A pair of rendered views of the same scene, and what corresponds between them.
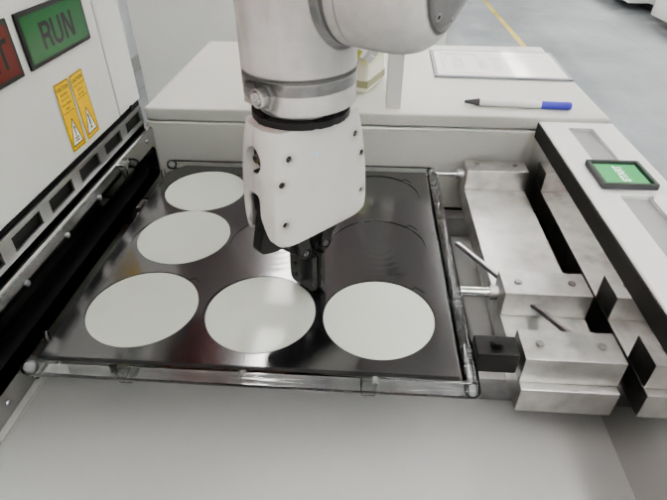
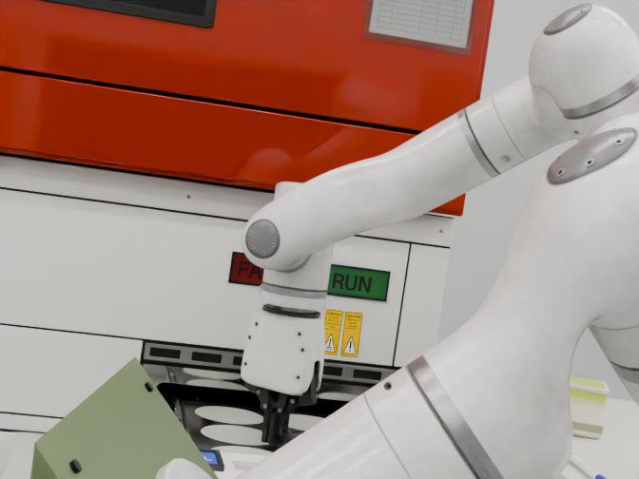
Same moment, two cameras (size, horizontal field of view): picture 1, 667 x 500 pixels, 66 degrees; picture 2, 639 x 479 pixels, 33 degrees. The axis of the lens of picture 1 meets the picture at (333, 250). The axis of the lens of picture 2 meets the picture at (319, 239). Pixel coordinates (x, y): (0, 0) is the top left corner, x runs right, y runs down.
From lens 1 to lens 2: 1.29 m
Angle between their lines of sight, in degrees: 76
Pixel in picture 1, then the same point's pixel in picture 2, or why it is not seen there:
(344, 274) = not seen: hidden behind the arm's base
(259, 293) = (256, 435)
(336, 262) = not seen: hidden behind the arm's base
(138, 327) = (211, 413)
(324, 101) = (267, 295)
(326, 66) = (271, 277)
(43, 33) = (336, 278)
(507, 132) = not seen: outside the picture
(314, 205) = (262, 363)
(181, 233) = (310, 422)
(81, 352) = (187, 406)
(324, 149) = (275, 329)
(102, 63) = (392, 323)
